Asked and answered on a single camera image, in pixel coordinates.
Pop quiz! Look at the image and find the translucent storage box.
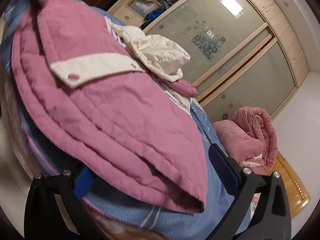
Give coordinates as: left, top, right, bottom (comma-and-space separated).
129, 0, 161, 13

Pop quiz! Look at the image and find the blue bag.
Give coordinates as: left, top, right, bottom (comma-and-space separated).
144, 9, 164, 21

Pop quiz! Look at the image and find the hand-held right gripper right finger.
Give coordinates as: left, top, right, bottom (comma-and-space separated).
208, 144, 292, 240

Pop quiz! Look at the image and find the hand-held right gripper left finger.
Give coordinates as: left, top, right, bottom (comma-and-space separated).
24, 166, 110, 240

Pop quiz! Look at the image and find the light wooden wardrobe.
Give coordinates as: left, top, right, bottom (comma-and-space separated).
107, 0, 310, 122

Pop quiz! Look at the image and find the blue plaid bed sheet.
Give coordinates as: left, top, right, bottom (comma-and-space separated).
0, 0, 253, 240

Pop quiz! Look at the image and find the pink and white jacket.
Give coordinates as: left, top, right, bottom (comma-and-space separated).
11, 0, 207, 214

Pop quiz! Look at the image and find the rolled pink quilt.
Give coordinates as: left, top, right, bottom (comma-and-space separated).
214, 107, 278, 176

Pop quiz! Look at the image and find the wooden headboard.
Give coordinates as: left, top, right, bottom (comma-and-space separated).
265, 150, 312, 209

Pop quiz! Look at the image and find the frosted glass sliding door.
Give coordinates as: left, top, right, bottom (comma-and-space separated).
144, 0, 273, 87
200, 36, 298, 121

